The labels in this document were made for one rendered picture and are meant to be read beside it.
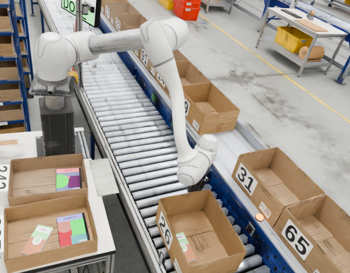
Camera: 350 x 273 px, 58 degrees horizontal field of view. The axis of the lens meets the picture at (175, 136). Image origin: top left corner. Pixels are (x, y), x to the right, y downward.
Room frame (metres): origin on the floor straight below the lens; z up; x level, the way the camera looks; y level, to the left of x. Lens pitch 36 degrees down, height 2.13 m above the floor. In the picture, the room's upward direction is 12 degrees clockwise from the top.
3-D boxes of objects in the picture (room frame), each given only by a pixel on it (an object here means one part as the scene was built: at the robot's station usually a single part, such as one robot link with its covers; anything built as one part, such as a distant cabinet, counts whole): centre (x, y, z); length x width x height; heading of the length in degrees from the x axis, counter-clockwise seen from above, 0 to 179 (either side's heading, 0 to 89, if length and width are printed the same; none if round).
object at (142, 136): (1.81, 0.24, 0.72); 0.52 x 0.05 x 0.05; 122
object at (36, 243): (0.83, 0.52, 0.76); 0.16 x 0.07 x 0.02; 179
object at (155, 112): (2.03, 0.38, 0.72); 0.52 x 0.05 x 0.05; 122
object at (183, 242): (0.96, -0.15, 0.76); 0.16 x 0.07 x 0.02; 30
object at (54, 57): (1.50, 0.71, 1.38); 0.18 x 0.16 x 0.22; 160
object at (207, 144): (1.21, -0.16, 1.19); 0.13 x 0.11 x 0.16; 161
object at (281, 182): (1.34, -0.60, 0.96); 0.39 x 0.29 x 0.17; 32
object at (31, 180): (1.18, 0.62, 0.80); 0.38 x 0.28 x 0.10; 116
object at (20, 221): (0.88, 0.48, 0.80); 0.38 x 0.28 x 0.10; 120
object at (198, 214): (1.00, -0.21, 0.83); 0.39 x 0.29 x 0.17; 29
